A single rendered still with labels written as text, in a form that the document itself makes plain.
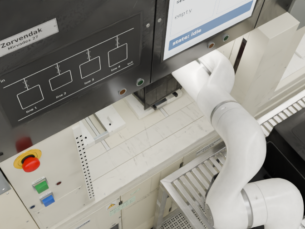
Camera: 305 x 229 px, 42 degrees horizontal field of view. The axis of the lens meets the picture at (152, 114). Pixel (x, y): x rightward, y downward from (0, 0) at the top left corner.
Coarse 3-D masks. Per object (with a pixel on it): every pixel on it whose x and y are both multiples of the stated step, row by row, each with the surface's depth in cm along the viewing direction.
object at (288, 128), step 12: (288, 120) 159; (300, 120) 159; (276, 132) 157; (288, 132) 156; (300, 132) 156; (276, 144) 160; (288, 144) 154; (300, 144) 153; (288, 156) 157; (300, 156) 151; (300, 168) 154
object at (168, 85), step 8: (160, 80) 139; (168, 80) 142; (176, 80) 146; (144, 88) 136; (152, 88) 139; (160, 88) 142; (168, 88) 146; (176, 88) 150; (136, 96) 145; (144, 96) 139; (152, 96) 143; (160, 96) 146; (176, 96) 154; (144, 104) 143; (152, 104) 146
